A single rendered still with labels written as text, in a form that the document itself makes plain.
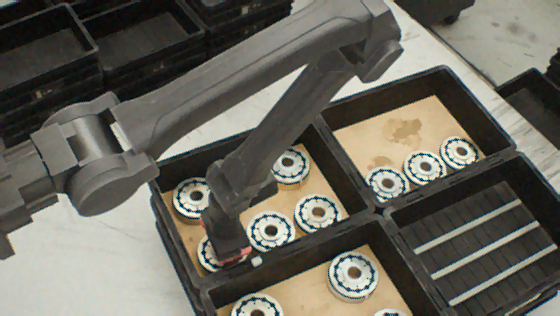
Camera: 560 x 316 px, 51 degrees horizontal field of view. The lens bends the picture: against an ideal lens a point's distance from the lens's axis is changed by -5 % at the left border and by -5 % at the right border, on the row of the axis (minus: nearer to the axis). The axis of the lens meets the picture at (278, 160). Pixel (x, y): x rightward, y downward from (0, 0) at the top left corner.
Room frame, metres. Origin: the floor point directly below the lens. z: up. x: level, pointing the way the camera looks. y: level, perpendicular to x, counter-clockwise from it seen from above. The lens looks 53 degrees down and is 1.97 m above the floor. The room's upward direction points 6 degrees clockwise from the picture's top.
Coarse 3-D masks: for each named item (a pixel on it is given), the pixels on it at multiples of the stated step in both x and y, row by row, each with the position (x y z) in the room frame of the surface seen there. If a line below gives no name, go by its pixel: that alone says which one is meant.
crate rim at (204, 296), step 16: (352, 224) 0.64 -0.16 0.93; (384, 224) 0.64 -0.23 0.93; (320, 240) 0.59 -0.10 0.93; (288, 256) 0.55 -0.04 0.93; (400, 256) 0.58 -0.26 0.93; (240, 272) 0.50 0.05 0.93; (416, 272) 0.54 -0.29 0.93; (208, 288) 0.46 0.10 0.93; (208, 304) 0.43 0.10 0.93; (432, 304) 0.48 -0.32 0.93
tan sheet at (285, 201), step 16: (320, 176) 0.82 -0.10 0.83; (288, 192) 0.76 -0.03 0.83; (304, 192) 0.77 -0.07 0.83; (320, 192) 0.77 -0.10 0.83; (256, 208) 0.71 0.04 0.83; (272, 208) 0.72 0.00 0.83; (288, 208) 0.72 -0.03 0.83; (176, 224) 0.65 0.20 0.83; (192, 224) 0.65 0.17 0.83; (192, 240) 0.61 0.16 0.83; (192, 256) 0.58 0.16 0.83
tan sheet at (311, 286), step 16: (368, 256) 0.62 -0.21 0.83; (304, 272) 0.57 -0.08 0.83; (320, 272) 0.57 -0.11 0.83; (384, 272) 0.59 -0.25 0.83; (272, 288) 0.52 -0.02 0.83; (288, 288) 0.53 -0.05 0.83; (304, 288) 0.53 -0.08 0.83; (320, 288) 0.54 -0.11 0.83; (384, 288) 0.55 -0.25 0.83; (288, 304) 0.49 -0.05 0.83; (304, 304) 0.50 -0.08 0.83; (320, 304) 0.50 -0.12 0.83; (336, 304) 0.50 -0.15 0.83; (352, 304) 0.51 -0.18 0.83; (368, 304) 0.51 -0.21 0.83; (384, 304) 0.51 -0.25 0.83; (400, 304) 0.52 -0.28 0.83
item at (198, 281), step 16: (320, 128) 0.87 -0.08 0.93; (208, 144) 0.79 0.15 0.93; (224, 144) 0.80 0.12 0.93; (160, 160) 0.74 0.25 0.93; (176, 160) 0.74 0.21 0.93; (336, 160) 0.79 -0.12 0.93; (352, 176) 0.75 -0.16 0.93; (160, 208) 0.62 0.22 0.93; (368, 208) 0.68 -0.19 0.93; (176, 240) 0.55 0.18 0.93; (304, 240) 0.59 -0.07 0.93; (256, 256) 0.54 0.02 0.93; (272, 256) 0.55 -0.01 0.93; (192, 272) 0.49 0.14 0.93; (224, 272) 0.50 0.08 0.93
